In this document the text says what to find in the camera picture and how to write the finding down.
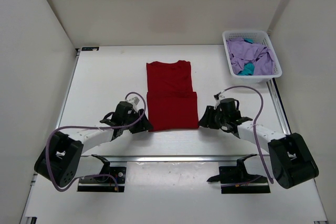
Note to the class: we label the black label sticker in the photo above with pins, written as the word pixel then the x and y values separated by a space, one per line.
pixel 90 49

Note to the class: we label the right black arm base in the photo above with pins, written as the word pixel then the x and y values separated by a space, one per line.
pixel 237 180

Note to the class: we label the white plastic basket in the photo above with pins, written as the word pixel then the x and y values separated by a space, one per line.
pixel 252 36

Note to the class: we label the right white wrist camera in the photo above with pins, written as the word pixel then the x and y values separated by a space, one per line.
pixel 218 97

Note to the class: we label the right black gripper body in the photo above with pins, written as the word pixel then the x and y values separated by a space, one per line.
pixel 223 119

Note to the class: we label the teal t shirt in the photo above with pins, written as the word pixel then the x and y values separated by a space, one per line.
pixel 248 70

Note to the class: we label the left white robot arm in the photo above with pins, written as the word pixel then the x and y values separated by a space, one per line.
pixel 62 159

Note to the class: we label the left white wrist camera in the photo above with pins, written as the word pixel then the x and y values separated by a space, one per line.
pixel 134 101

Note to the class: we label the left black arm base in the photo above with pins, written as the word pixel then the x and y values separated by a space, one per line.
pixel 98 174

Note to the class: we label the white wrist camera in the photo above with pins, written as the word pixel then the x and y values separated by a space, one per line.
pixel 134 101
pixel 218 97

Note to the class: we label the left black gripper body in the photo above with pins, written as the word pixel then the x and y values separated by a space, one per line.
pixel 128 121

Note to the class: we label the red t shirt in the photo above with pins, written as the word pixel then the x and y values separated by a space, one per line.
pixel 172 103

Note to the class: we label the purple t shirt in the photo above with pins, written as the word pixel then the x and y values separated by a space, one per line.
pixel 241 52

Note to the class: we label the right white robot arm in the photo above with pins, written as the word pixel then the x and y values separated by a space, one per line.
pixel 291 162

